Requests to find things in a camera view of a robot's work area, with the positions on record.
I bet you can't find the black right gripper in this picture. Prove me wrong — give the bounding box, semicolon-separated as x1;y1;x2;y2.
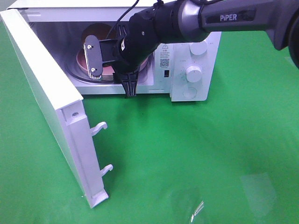
99;23;140;97

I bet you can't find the glass microwave turntable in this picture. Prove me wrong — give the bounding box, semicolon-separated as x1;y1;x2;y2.
65;62;148;84

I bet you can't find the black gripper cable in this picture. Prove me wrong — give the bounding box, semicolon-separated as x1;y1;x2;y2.
107;0;141;39

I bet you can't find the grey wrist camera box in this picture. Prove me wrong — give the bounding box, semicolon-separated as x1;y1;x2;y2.
84;35;103;81

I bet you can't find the pink round plate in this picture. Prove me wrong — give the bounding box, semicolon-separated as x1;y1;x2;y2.
76;49;149;75

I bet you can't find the lower white microwave knob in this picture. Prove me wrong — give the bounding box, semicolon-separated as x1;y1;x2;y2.
186;65;203;83

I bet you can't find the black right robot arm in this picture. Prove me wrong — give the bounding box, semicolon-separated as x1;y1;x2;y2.
112;0;299;74

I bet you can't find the white microwave door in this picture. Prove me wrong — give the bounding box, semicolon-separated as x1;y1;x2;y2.
0;9;113;208

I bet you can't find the white microwave oven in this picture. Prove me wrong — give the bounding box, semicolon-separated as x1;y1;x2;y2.
7;0;221;101

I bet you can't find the burger with lettuce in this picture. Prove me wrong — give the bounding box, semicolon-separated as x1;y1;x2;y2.
81;23;112;44

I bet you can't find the upper white microwave knob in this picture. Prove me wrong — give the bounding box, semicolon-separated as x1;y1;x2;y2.
189;40;208;56

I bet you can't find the white microwave knob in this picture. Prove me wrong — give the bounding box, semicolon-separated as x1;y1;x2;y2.
186;65;203;83
189;40;208;56

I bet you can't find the round microwave door button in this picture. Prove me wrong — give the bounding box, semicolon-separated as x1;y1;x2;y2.
183;87;197;99

